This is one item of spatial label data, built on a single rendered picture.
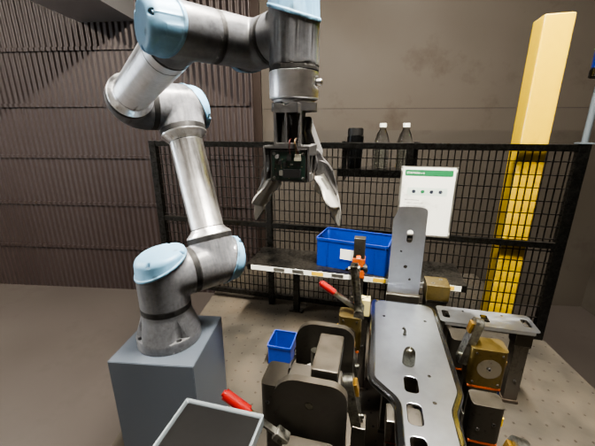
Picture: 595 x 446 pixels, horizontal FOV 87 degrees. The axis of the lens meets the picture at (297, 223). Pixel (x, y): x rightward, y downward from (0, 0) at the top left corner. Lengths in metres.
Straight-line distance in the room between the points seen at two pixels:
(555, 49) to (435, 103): 1.52
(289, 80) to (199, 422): 0.54
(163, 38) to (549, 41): 1.37
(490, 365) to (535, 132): 0.93
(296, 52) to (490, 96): 2.76
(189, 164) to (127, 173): 2.55
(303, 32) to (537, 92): 1.20
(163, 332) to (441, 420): 0.64
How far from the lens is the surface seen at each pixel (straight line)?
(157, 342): 0.83
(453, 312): 1.24
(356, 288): 0.98
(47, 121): 3.79
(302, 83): 0.49
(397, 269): 1.26
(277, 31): 0.51
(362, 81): 2.91
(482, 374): 1.07
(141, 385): 0.88
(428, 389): 0.91
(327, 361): 0.64
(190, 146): 0.87
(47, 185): 3.92
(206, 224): 0.83
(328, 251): 1.36
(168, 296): 0.78
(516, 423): 1.38
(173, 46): 0.52
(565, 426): 1.46
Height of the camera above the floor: 1.60
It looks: 16 degrees down
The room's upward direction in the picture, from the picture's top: straight up
